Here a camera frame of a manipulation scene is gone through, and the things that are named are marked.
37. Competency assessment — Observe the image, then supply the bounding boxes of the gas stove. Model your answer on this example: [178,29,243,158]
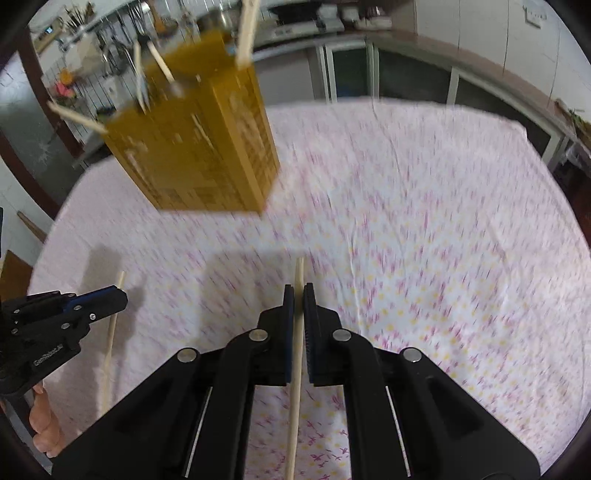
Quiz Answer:
[254,1,345,46]

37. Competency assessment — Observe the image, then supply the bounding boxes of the chopstick pair in holder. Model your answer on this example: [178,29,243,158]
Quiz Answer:
[235,0,260,69]

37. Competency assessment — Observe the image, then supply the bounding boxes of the person's left hand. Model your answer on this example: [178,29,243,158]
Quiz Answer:
[29,384,65,458]

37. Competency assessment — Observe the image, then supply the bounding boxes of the wooden chopstick in holder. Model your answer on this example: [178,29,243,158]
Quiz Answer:
[147,41,183,97]
[133,40,147,113]
[47,101,108,135]

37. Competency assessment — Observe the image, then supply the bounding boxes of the floral pink tablecloth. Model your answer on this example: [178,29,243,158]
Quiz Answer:
[29,99,590,469]

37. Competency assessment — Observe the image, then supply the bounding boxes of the wooden chopstick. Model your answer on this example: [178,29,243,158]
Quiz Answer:
[47,101,108,135]
[147,41,183,97]
[284,257,304,480]
[133,40,147,113]
[100,270,127,414]

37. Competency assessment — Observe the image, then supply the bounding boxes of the yellow perforated utensil holder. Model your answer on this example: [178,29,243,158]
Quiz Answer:
[103,31,280,213]

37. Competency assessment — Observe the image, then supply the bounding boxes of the white wall socket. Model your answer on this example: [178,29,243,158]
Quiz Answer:
[523,1,547,29]

